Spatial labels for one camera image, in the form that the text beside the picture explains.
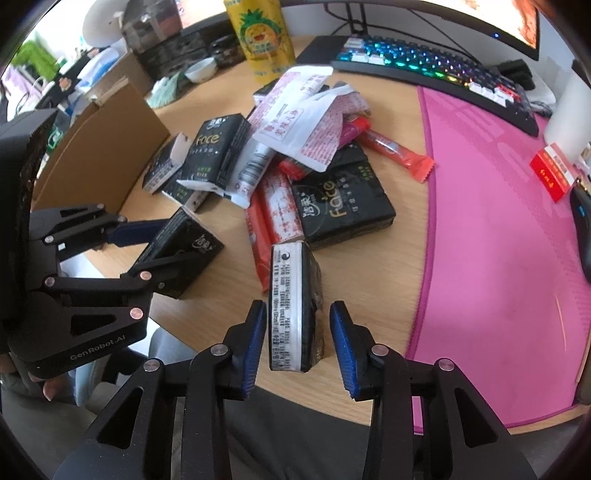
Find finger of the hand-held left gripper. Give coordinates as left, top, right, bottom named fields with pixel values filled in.
left=30, top=203, right=174, bottom=260
left=42, top=255, right=186, bottom=322

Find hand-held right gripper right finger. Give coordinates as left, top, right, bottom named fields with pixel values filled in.
left=329, top=300, right=532, bottom=480

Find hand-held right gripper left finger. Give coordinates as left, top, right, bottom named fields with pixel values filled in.
left=53, top=300, right=269, bottom=480

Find cardboard box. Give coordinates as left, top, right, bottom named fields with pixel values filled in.
left=30, top=48, right=171, bottom=214

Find red snack bar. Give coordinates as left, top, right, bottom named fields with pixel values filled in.
left=246, top=191, right=279, bottom=293
left=278, top=156, right=319, bottom=182

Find person's left hand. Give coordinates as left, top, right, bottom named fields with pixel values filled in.
left=28, top=370, right=78, bottom=403

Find person's grey trousers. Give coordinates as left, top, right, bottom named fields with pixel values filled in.
left=0, top=323, right=416, bottom=480

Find green plants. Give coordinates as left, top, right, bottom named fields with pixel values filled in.
left=13, top=41, right=62, bottom=80

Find red and white sachet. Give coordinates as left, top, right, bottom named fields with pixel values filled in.
left=261, top=167, right=306, bottom=245

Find green cloth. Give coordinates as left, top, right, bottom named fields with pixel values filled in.
left=147, top=74, right=191, bottom=110

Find white cup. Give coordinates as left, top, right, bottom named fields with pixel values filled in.
left=185, top=59, right=217, bottom=84

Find pink desk mat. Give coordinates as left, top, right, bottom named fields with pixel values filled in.
left=405, top=85, right=591, bottom=435

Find white round object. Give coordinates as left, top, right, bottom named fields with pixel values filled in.
left=82, top=0, right=136, bottom=48

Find black storage drawers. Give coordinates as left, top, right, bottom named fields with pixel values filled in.
left=121, top=7, right=209, bottom=80

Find black jar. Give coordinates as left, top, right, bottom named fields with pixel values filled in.
left=210, top=37, right=246, bottom=68

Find orange-red snack bar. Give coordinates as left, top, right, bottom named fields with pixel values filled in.
left=358, top=117, right=435, bottom=184

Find magenta snack wrapper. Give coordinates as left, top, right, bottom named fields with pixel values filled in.
left=341, top=117, right=370, bottom=147

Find yellow pineapple drink can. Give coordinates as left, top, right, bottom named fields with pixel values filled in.
left=224, top=0, right=297, bottom=84

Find black monitor stand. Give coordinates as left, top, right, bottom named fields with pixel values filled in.
left=295, top=36, right=349, bottom=66

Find black mouse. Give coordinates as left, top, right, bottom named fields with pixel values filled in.
left=569, top=181, right=591, bottom=288

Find red box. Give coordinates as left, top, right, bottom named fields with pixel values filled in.
left=529, top=143, right=583, bottom=204

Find backlit black keyboard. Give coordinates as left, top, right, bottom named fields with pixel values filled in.
left=331, top=36, right=540, bottom=137

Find curved black monitor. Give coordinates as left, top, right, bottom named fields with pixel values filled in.
left=180, top=0, right=541, bottom=62

